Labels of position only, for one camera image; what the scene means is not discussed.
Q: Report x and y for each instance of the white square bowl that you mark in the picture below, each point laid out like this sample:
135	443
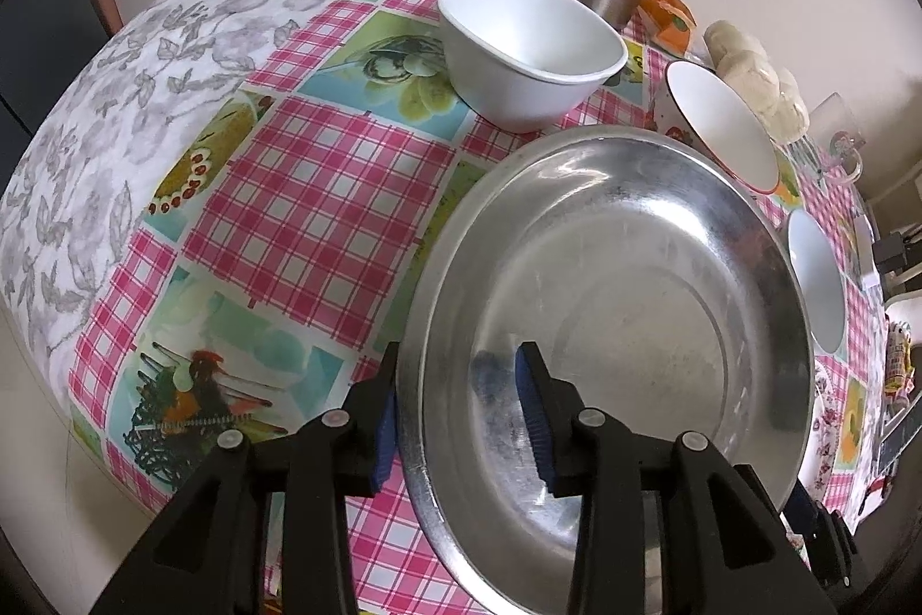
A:
526	46

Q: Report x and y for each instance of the small white round bowl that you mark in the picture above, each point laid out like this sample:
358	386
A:
817	276

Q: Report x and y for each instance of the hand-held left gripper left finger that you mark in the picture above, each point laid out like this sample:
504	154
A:
382	453

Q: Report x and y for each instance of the colourful printed packet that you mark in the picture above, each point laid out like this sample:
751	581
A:
900	363

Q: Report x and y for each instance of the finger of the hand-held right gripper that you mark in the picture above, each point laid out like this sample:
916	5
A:
801	507

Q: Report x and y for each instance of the grey floral cloth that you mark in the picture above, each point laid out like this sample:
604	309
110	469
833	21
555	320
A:
108	118

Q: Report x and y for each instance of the clear glass mug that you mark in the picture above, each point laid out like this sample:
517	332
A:
839	143

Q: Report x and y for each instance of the small black device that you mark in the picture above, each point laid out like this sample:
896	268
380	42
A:
892	255

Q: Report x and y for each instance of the orange snack packet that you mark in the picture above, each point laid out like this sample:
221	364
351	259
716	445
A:
670	20

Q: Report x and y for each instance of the bag of white buns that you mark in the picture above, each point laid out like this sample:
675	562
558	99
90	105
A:
753	71

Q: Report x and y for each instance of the large steel basin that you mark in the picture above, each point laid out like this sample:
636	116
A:
648	298

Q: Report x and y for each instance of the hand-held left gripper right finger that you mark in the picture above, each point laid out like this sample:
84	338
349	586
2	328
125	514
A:
533	413

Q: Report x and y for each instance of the red-rimmed floral bowl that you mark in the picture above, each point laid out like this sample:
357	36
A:
720	118

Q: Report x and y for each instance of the dark blue cabinet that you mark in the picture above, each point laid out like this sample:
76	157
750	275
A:
43	24

